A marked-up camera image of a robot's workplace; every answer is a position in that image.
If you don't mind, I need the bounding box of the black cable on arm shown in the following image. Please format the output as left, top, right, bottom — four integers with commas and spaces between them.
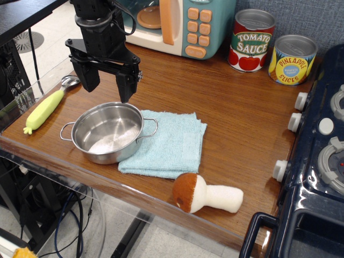
107, 0, 138, 36

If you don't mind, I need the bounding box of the stainless steel pot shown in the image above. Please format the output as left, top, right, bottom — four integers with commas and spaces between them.
60, 102, 159, 164

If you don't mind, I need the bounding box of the toy microwave oven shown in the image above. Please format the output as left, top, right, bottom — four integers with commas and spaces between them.
120, 1, 236, 60

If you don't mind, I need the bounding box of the plush mushroom toy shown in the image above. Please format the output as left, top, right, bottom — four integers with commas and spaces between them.
172, 173, 243, 213

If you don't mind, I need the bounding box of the black equipment rack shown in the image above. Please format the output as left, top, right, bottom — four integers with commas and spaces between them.
1, 40, 32, 111

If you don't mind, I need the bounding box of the black table leg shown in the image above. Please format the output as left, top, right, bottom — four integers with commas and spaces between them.
110, 217, 151, 258

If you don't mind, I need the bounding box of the tomato sauce can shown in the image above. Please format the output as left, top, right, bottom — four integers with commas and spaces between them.
228, 9, 276, 72

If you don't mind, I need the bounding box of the green handled ice cream scoop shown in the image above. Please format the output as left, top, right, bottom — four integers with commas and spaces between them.
23, 75, 81, 135

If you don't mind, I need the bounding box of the black floor cable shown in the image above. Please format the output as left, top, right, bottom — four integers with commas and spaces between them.
37, 188, 95, 258

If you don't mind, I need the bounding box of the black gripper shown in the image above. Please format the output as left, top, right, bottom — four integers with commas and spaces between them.
66, 12, 143, 103

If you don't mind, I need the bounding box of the pineapple slices can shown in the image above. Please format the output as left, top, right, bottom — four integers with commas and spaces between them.
268, 34, 318, 86

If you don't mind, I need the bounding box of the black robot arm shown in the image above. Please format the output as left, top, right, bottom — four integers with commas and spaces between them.
66, 1, 142, 103

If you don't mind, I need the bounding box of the blue floor cable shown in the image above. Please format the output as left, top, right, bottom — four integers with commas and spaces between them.
54, 192, 84, 258

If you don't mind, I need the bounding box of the dark blue toy stove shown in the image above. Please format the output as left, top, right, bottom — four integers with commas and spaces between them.
240, 45, 343, 257

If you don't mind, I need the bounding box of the yellow object at corner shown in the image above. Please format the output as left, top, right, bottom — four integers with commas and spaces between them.
12, 247, 37, 258

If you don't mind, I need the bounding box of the light blue folded cloth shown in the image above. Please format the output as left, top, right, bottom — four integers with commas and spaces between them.
118, 110, 207, 179

